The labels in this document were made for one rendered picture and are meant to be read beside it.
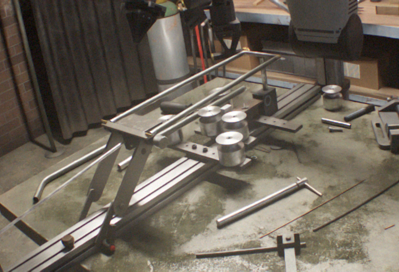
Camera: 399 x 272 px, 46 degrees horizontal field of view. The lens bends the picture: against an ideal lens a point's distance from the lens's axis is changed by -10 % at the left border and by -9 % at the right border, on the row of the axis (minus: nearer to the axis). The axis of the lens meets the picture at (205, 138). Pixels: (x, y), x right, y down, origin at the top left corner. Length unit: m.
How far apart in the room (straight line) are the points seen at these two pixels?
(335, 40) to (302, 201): 0.73
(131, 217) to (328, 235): 0.34
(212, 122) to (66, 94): 2.50
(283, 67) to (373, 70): 0.55
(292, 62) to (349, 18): 1.14
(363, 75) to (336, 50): 0.92
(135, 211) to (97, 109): 2.73
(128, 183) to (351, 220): 0.38
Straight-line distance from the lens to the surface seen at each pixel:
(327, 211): 0.86
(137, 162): 0.85
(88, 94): 3.56
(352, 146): 1.06
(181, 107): 1.29
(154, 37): 2.87
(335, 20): 1.50
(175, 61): 2.90
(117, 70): 3.70
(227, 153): 0.92
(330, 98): 1.21
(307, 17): 1.53
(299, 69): 2.63
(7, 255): 2.59
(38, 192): 1.08
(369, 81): 2.44
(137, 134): 0.84
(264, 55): 1.10
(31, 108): 3.80
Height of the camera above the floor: 1.38
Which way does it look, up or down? 26 degrees down
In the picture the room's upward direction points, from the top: 10 degrees counter-clockwise
